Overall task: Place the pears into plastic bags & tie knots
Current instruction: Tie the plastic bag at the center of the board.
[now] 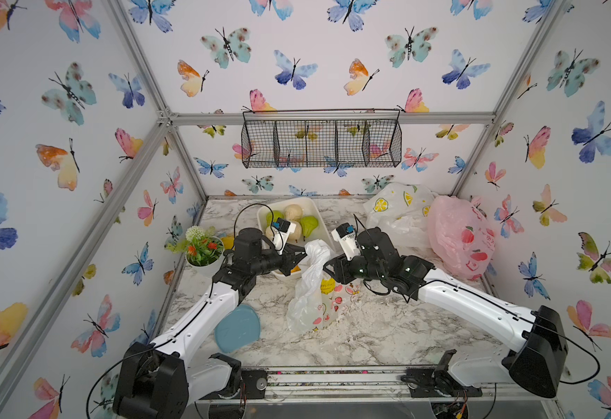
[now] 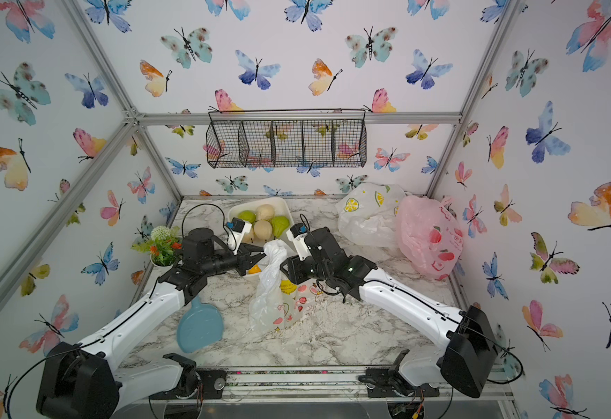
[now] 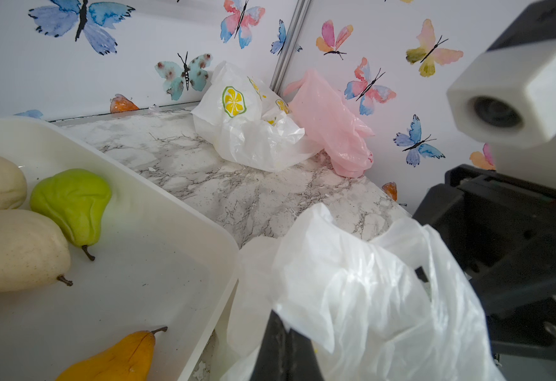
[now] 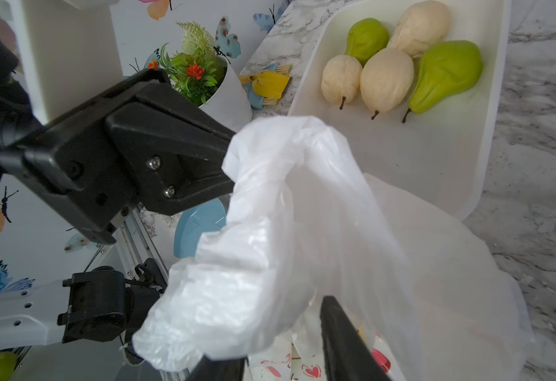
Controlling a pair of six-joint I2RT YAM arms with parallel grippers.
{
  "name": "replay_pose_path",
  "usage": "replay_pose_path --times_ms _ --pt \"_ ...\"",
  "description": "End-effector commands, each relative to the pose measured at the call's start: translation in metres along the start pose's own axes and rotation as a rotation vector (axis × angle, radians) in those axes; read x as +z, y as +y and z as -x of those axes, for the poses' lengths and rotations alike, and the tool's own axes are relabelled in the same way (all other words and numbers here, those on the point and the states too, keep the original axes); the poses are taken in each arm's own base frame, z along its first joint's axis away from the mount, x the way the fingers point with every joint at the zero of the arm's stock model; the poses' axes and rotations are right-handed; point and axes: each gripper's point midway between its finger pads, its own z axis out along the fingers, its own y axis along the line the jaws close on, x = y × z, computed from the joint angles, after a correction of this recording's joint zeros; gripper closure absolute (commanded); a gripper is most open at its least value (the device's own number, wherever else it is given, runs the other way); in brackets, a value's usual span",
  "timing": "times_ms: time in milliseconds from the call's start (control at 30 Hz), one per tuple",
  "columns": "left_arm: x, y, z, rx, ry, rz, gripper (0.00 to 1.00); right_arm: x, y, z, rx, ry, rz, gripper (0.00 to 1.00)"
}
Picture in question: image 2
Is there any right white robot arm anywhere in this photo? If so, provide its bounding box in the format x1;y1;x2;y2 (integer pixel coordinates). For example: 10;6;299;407
280;223;502;398

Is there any yellow orange fruit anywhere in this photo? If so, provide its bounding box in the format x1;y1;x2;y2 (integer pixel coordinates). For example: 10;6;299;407
246;265;262;276

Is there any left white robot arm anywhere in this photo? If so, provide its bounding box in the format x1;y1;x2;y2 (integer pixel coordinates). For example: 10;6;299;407
36;228;265;418

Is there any white cartoon print plastic bag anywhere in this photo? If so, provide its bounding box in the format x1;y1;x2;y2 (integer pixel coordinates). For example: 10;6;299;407
249;239;323;335

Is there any light green pear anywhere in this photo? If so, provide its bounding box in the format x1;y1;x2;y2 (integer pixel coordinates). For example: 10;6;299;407
237;211;256;225

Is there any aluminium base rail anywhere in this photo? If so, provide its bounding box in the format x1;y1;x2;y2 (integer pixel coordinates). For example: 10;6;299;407
77;365;516;404

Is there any dark green pear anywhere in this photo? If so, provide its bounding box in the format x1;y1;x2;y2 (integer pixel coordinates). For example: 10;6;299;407
270;216;291;238

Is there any black wire mesh basket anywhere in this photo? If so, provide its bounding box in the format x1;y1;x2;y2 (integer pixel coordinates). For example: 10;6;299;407
203;108;367;169

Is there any pink apple print plastic bag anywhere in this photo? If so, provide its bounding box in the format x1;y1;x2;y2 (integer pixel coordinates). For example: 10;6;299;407
396;196;463;281

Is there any white rectangular fruit tray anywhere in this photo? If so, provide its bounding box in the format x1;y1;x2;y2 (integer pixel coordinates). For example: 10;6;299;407
226;197;295;254

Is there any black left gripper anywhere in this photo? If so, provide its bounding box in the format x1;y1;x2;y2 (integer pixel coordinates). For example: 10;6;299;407
201;243;269;279

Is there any potted plant white pot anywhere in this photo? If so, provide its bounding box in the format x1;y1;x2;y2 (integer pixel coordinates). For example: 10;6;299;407
131;226;182;267

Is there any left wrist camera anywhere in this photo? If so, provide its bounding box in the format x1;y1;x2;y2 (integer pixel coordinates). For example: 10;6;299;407
225;218;252;255

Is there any blue paddle shaped board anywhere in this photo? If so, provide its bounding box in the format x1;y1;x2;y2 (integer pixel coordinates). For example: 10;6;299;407
176;297;224;354

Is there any white lemon print plastic bag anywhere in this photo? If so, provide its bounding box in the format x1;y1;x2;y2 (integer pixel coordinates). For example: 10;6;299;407
336;183;408;248

